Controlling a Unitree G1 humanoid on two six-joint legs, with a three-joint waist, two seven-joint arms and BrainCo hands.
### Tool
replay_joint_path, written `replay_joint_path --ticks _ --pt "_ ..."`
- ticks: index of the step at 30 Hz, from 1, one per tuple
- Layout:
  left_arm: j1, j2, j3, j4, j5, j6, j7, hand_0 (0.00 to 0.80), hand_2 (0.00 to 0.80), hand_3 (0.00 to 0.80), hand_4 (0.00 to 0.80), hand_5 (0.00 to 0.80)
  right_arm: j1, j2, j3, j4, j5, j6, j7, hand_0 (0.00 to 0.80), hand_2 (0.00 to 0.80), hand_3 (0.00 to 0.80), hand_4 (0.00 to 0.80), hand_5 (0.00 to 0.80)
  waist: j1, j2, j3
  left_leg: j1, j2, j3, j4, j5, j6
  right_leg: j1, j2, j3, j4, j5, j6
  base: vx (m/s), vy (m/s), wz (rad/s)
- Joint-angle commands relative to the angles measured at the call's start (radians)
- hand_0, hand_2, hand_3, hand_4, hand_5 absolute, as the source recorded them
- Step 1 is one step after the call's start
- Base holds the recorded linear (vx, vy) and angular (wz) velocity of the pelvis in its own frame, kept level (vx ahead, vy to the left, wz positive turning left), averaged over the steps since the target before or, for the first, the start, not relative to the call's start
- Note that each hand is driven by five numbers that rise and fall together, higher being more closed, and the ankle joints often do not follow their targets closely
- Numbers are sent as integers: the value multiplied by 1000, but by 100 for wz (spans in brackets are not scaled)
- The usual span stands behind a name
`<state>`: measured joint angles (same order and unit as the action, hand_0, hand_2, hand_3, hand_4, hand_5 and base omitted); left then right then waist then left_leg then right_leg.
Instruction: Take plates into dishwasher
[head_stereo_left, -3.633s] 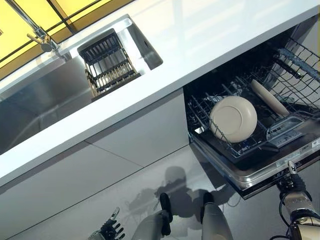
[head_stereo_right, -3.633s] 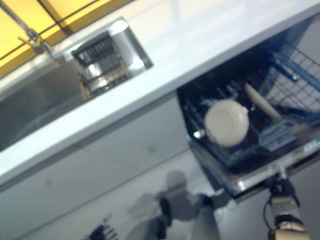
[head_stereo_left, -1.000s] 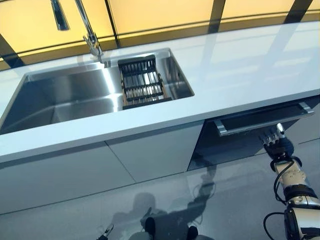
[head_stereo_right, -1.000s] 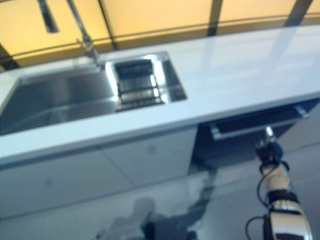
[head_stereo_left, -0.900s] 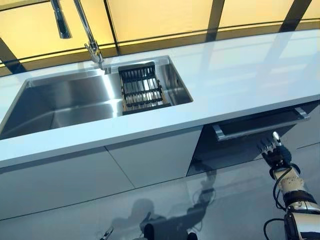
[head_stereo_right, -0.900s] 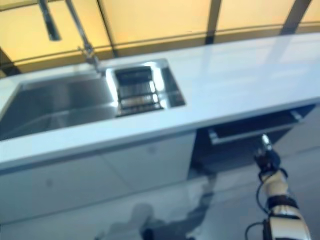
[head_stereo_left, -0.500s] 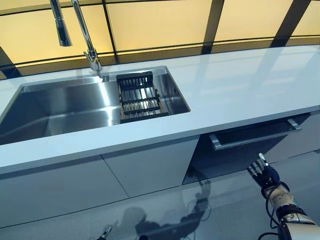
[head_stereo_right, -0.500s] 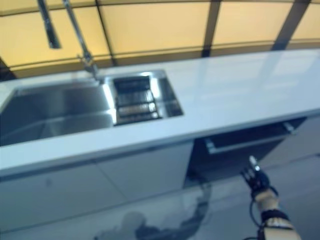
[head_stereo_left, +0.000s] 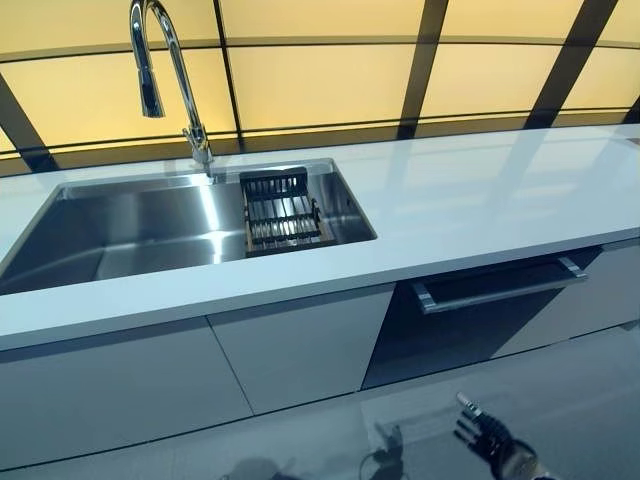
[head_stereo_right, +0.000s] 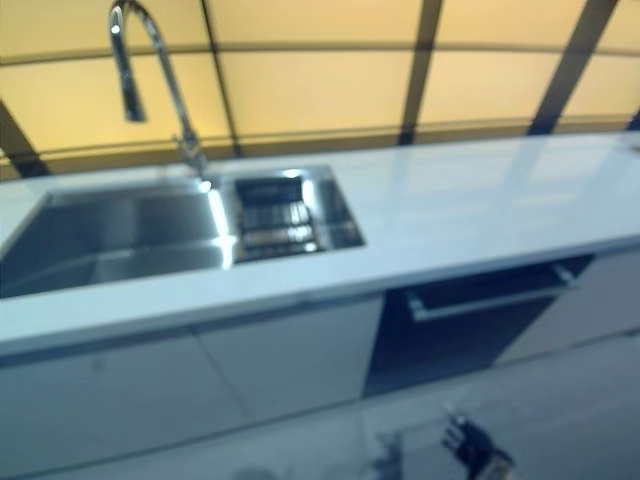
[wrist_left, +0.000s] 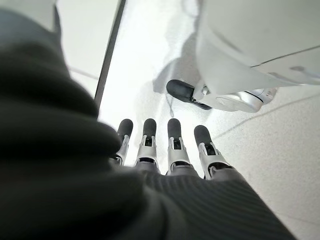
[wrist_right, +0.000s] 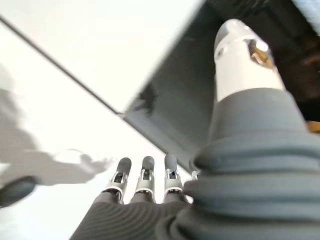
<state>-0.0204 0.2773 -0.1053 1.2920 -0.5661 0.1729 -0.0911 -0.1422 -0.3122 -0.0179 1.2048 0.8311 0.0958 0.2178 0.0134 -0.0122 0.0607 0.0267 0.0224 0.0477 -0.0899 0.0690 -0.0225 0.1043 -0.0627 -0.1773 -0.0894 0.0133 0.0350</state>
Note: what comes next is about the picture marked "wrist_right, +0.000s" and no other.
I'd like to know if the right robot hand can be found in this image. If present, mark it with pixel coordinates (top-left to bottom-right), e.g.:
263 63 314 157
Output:
69 18 320 240

